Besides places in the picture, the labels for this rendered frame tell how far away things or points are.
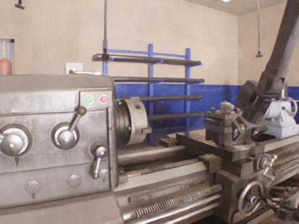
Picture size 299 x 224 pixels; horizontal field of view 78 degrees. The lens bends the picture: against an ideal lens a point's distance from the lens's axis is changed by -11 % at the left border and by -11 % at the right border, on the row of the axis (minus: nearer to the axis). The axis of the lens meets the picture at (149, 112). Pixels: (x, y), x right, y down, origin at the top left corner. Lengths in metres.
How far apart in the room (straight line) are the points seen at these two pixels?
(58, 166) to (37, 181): 0.10
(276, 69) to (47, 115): 0.78
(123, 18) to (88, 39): 0.88
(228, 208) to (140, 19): 4.13
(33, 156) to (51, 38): 3.48
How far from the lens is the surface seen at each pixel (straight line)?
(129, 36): 4.50
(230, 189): 1.22
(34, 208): 0.90
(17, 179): 0.87
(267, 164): 1.25
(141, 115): 1.05
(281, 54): 0.72
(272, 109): 1.98
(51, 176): 0.87
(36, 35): 4.18
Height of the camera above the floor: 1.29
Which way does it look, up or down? 7 degrees down
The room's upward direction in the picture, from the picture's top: straight up
